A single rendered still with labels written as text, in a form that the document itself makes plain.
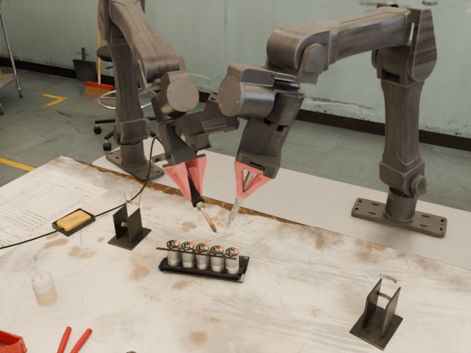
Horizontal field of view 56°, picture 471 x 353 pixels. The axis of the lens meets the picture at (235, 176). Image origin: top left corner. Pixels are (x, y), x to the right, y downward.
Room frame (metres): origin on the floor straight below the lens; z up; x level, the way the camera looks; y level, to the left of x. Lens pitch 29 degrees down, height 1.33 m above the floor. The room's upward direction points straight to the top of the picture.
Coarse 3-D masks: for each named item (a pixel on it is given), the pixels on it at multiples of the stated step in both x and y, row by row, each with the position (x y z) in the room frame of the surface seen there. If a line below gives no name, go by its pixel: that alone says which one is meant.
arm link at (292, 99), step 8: (280, 80) 0.63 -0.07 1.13; (280, 88) 0.61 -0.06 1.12; (288, 88) 0.62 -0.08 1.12; (296, 88) 0.64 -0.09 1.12; (280, 96) 0.61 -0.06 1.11; (288, 96) 0.61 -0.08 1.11; (296, 96) 0.61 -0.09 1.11; (304, 96) 0.63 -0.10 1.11; (280, 104) 0.61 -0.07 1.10; (288, 104) 0.61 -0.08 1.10; (296, 104) 0.61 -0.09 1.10; (272, 112) 0.61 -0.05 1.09; (280, 112) 0.61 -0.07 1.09; (288, 112) 0.61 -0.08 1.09; (296, 112) 0.62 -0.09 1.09; (272, 120) 0.61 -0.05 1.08; (280, 120) 0.61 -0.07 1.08; (288, 120) 0.61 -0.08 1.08
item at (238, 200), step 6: (246, 174) 0.64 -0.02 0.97; (252, 174) 0.64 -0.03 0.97; (246, 180) 0.64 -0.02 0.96; (246, 186) 0.64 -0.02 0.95; (240, 198) 0.64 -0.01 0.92; (234, 204) 0.64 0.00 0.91; (240, 204) 0.64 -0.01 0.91; (234, 210) 0.64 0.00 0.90; (228, 216) 0.65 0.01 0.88; (234, 216) 0.64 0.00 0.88
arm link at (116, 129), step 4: (148, 120) 1.08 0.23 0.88; (116, 124) 1.05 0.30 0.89; (148, 124) 1.07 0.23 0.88; (116, 128) 1.04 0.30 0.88; (148, 128) 1.07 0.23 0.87; (116, 132) 1.04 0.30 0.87; (120, 132) 1.04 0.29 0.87; (148, 132) 1.08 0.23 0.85; (116, 136) 1.05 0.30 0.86; (120, 136) 1.04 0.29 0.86; (116, 140) 1.05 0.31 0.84; (132, 140) 1.07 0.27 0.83; (136, 140) 1.07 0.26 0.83; (140, 140) 1.08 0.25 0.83
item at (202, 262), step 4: (200, 248) 0.64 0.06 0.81; (204, 252) 0.64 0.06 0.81; (208, 252) 0.64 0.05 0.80; (196, 256) 0.64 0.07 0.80; (200, 256) 0.63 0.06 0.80; (204, 256) 0.64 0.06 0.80; (208, 256) 0.64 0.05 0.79; (196, 260) 0.64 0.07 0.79; (200, 260) 0.63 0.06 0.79; (204, 260) 0.64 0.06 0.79; (208, 260) 0.64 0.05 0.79; (196, 264) 0.64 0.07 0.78; (200, 264) 0.63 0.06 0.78; (204, 264) 0.64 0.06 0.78; (208, 264) 0.64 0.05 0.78; (200, 268) 0.63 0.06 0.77; (204, 268) 0.63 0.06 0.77
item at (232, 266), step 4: (232, 252) 0.63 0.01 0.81; (228, 256) 0.62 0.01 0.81; (236, 256) 0.63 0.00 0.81; (228, 260) 0.62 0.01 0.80; (232, 260) 0.62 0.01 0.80; (236, 260) 0.63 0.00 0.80; (228, 264) 0.62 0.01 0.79; (232, 264) 0.62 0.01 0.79; (236, 264) 0.63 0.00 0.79; (228, 268) 0.62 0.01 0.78; (232, 268) 0.62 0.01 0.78; (236, 268) 0.63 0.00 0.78; (228, 272) 0.63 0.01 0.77; (232, 272) 0.62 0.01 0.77; (236, 272) 0.63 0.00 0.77
